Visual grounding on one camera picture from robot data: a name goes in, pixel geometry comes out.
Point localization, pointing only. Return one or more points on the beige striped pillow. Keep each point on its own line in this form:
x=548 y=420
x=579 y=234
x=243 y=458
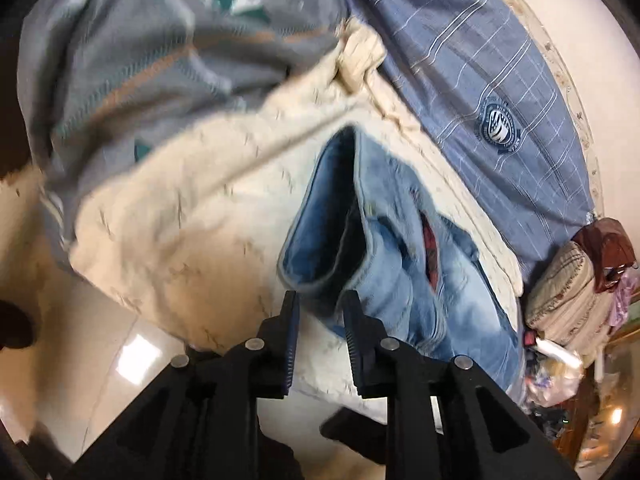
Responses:
x=565 y=307

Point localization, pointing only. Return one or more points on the purple cloth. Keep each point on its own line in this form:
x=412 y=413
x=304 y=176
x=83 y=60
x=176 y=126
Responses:
x=622 y=298

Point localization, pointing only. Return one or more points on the grey patterned blanket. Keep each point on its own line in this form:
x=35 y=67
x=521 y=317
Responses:
x=101 y=83

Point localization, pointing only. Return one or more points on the cream leaf-print bedsheet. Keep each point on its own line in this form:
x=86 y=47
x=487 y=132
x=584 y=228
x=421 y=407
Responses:
x=190 y=238

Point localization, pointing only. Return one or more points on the blue denim jeans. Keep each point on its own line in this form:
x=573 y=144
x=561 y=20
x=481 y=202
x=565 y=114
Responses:
x=368 y=224

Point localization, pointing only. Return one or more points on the brown bag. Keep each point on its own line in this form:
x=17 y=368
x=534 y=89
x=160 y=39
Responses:
x=606 y=243

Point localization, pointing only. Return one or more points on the blue plaid duvet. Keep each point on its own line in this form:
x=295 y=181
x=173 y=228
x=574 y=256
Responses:
x=484 y=94

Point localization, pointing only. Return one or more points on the white tube bottle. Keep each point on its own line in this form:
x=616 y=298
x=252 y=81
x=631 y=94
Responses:
x=554 y=351

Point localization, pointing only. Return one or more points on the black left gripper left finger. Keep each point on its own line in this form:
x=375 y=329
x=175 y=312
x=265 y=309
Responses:
x=198 y=418

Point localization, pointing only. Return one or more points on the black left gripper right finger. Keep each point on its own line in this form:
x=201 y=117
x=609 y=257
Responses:
x=445 y=420

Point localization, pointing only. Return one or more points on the plastic bag clutter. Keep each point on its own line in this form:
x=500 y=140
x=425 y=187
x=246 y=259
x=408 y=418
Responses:
x=549 y=382

